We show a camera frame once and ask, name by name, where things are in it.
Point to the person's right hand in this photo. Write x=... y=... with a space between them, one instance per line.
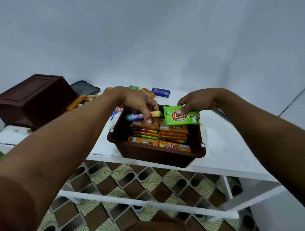
x=202 y=98

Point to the person's left hand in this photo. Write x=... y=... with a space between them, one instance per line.
x=129 y=98

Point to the person's left fingers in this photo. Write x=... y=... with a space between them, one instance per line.
x=147 y=110

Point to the person's right thumb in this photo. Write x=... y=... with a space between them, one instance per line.
x=184 y=110

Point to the green snack packet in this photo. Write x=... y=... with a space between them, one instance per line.
x=183 y=119

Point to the purple yellow roll packet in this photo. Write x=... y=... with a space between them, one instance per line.
x=135 y=116

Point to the person's left forearm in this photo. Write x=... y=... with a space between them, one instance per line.
x=59 y=145

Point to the person's right forearm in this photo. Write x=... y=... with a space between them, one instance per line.
x=262 y=138

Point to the orange wafer packet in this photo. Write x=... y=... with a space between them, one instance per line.
x=148 y=92

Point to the blue biscuit packet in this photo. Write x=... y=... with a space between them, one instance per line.
x=160 y=92

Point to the small green packet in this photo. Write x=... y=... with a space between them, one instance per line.
x=133 y=87

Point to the blue white roll packet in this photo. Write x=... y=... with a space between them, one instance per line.
x=116 y=113

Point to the stack of orange biscuit packets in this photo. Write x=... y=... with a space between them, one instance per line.
x=166 y=139

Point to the orange green packet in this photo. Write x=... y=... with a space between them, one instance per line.
x=93 y=97

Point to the black phone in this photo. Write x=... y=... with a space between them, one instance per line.
x=84 y=88

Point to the long orange packet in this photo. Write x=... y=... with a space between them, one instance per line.
x=76 y=102

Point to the overturned brown plastic basket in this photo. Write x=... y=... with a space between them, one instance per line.
x=35 y=100

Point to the white table frame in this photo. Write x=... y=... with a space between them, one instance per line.
x=226 y=147

